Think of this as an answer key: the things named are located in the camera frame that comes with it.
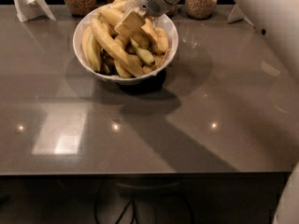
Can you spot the right white paper stand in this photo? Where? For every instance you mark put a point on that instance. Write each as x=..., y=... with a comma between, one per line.
x=237, y=14

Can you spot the white paper stand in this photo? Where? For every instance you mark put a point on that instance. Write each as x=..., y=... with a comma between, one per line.
x=237, y=14
x=31, y=9

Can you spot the large banana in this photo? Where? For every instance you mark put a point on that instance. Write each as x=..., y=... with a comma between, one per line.
x=111, y=16

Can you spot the long front banana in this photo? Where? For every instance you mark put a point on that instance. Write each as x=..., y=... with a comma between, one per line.
x=114, y=49

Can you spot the top banana with stem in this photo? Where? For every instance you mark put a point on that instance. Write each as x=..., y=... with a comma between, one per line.
x=119, y=5

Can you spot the far right short banana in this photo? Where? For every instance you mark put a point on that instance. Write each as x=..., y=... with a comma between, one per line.
x=162, y=40

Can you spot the right curved banana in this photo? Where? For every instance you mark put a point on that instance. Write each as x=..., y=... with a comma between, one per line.
x=153, y=38

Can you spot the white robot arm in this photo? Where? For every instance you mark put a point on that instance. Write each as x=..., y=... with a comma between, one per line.
x=277, y=19

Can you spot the white bowl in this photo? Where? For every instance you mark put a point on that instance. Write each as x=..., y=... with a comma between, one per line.
x=108, y=72

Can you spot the bottom small banana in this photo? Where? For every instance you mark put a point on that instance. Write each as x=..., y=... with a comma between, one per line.
x=121, y=71

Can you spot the left white paper stand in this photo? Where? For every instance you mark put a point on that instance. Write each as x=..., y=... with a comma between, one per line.
x=31, y=9

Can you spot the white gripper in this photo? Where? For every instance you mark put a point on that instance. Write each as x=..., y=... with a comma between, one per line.
x=132, y=23

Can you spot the right grain glass jar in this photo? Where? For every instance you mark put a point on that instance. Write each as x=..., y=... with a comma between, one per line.
x=200, y=9

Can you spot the left edge banana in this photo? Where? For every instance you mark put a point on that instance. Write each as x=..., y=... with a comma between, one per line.
x=91, y=50

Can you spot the greenish centre banana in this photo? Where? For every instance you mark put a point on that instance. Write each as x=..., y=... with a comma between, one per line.
x=144, y=54

